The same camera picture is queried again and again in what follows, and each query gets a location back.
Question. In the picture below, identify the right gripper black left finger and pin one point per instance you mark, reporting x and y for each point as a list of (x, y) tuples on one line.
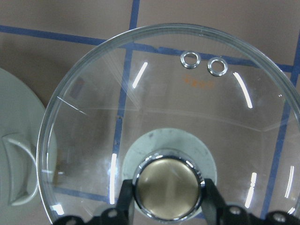
[(121, 214)]

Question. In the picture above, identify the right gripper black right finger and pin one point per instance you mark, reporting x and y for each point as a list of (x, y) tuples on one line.
[(217, 212)]

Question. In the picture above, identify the clear glass pot lid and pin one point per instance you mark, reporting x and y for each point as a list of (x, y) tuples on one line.
[(168, 106)]

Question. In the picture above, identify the silver pale green cooking pot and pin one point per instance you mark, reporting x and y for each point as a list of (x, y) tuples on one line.
[(21, 114)]

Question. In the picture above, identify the brown paper table cover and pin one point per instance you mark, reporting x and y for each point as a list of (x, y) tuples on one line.
[(41, 40)]

